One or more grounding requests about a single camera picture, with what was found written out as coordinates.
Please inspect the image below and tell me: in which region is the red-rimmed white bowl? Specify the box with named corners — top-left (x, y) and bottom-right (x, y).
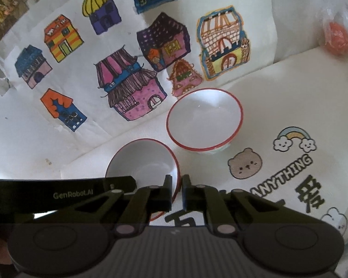
top-left (166, 88), bottom-right (244, 154)
top-left (105, 138), bottom-right (182, 226)

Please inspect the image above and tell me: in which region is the white printed tablecloth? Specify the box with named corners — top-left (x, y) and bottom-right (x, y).
top-left (60, 48), bottom-right (348, 235)

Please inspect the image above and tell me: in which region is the colourful houses drawing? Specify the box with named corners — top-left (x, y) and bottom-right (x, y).
top-left (0, 0), bottom-right (277, 180)

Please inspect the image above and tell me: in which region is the red ball in bag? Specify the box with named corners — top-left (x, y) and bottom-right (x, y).
top-left (324, 21), bottom-right (348, 57)

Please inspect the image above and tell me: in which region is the clear plastic bag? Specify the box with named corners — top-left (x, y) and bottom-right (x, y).
top-left (317, 0), bottom-right (348, 59)

